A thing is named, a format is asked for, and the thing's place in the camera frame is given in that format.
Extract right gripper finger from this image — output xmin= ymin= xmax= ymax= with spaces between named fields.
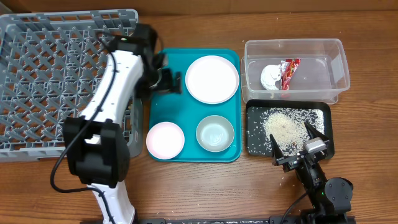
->
xmin=269 ymin=134 xmax=284 ymax=166
xmin=304 ymin=121 xmax=329 ymax=143

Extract white rice grains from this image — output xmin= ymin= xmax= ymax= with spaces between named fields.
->
xmin=247 ymin=106 xmax=325 ymax=157

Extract grey-green bowl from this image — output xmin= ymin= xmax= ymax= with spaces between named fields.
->
xmin=196 ymin=115 xmax=235 ymax=152

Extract red snack wrapper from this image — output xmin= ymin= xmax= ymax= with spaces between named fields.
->
xmin=280 ymin=58 xmax=301 ymax=90

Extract white napkin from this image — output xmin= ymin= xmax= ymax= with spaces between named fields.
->
xmin=260 ymin=65 xmax=281 ymax=90

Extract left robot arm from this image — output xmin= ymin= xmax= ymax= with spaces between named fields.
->
xmin=50 ymin=24 xmax=182 ymax=223

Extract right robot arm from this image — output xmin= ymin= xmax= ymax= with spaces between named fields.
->
xmin=270 ymin=122 xmax=355 ymax=223

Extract black waste tray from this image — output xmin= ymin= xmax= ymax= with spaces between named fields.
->
xmin=245 ymin=100 xmax=335 ymax=159

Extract clear plastic waste bin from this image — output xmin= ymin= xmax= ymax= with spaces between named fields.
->
xmin=241 ymin=39 xmax=350 ymax=104

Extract teal serving tray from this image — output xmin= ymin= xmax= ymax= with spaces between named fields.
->
xmin=149 ymin=48 xmax=243 ymax=162

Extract white round plate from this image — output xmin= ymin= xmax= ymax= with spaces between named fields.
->
xmin=185 ymin=55 xmax=239 ymax=105

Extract pink saucer plate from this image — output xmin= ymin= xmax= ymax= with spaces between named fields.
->
xmin=146 ymin=122 xmax=185 ymax=160

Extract grey plastic dish rack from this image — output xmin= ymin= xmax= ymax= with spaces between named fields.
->
xmin=1 ymin=9 xmax=139 ymax=162

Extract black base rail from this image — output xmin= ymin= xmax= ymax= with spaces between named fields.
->
xmin=80 ymin=216 xmax=356 ymax=224

